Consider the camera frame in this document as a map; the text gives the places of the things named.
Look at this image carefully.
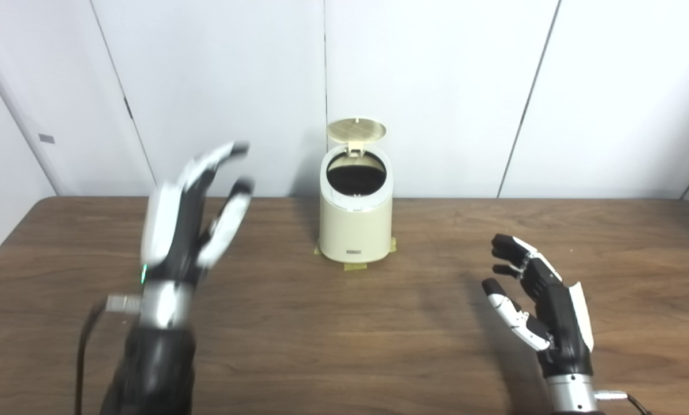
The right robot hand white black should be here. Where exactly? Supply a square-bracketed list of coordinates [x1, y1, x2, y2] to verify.
[482, 233, 596, 379]

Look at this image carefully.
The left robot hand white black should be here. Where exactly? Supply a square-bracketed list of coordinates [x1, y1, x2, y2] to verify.
[140, 141, 256, 287]

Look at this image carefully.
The cream-colored bin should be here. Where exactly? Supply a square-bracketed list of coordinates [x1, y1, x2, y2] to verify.
[319, 144, 393, 264]

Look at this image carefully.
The cream round bin lid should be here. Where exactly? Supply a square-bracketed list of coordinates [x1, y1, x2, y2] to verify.
[327, 118, 388, 157]

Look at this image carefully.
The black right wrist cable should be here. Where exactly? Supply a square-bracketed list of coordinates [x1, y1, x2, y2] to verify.
[595, 390, 654, 415]

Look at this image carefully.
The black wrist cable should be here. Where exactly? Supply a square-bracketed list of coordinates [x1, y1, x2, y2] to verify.
[595, 390, 654, 415]
[74, 294, 145, 415]

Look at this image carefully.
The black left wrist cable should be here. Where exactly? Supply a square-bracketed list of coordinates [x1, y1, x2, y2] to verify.
[74, 294, 145, 415]

